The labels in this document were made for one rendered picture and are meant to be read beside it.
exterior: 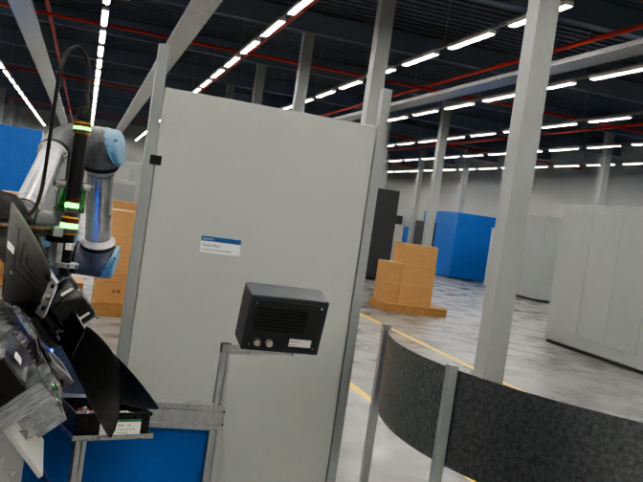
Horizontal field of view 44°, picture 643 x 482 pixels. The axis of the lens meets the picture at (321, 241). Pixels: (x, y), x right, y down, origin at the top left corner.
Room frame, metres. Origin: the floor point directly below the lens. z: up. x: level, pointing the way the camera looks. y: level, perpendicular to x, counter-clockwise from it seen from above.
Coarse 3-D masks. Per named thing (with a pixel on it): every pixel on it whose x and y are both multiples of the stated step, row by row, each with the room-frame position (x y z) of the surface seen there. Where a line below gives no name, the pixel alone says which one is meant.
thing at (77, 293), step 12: (60, 288) 1.90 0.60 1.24; (60, 300) 1.89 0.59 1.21; (72, 300) 1.89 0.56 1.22; (84, 300) 1.90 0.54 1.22; (48, 312) 1.89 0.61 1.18; (60, 312) 1.88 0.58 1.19; (72, 312) 1.89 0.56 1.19; (84, 312) 1.91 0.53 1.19; (36, 324) 1.86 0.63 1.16; (48, 324) 1.89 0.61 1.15; (60, 324) 1.89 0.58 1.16; (48, 336) 1.87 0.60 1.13
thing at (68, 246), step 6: (84, 96) 2.02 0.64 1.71; (84, 102) 2.02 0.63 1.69; (78, 108) 2.02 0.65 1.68; (84, 108) 2.01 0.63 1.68; (90, 108) 2.03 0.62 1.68; (78, 114) 2.01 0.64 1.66; (84, 114) 2.01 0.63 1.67; (90, 114) 2.02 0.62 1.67; (66, 240) 2.01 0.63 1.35; (72, 240) 2.02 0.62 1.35; (66, 246) 2.01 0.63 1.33; (72, 246) 2.02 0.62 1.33; (66, 252) 2.01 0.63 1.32; (72, 252) 2.03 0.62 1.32; (66, 258) 2.02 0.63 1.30; (60, 270) 2.02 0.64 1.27; (66, 270) 2.02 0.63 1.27
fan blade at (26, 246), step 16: (16, 208) 1.72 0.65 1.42; (16, 224) 1.69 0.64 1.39; (16, 240) 1.68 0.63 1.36; (32, 240) 1.76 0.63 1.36; (16, 256) 1.67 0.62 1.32; (32, 256) 1.75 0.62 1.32; (16, 272) 1.67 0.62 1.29; (32, 272) 1.75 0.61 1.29; (48, 272) 1.83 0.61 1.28; (16, 288) 1.68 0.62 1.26; (32, 288) 1.76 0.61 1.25; (16, 304) 1.69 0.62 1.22; (32, 304) 1.78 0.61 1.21
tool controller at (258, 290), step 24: (264, 288) 2.56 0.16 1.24; (288, 288) 2.61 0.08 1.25; (240, 312) 2.59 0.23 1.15; (264, 312) 2.51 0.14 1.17; (288, 312) 2.54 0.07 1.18; (312, 312) 2.56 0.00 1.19; (240, 336) 2.55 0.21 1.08; (264, 336) 2.54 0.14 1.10; (288, 336) 2.56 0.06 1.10; (312, 336) 2.59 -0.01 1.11
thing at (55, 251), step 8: (48, 232) 1.99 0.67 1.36; (56, 232) 1.98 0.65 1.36; (48, 240) 1.99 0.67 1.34; (56, 240) 1.98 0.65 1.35; (64, 240) 2.00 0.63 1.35; (56, 248) 1.99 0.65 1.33; (56, 256) 1.99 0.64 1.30; (56, 264) 1.99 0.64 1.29; (64, 264) 2.00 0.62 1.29; (72, 264) 2.01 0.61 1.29
